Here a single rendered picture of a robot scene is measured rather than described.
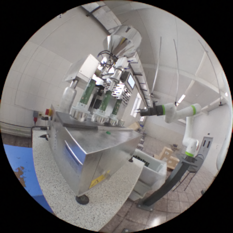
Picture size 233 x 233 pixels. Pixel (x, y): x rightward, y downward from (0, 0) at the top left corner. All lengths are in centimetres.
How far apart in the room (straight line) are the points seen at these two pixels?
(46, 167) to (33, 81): 153
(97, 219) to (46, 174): 28
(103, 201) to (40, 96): 173
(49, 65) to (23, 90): 68
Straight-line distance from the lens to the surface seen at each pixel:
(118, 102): 43
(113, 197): 41
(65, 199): 37
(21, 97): 181
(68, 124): 22
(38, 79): 174
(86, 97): 27
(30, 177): 61
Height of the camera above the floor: 110
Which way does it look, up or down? 2 degrees down
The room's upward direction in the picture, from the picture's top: 21 degrees clockwise
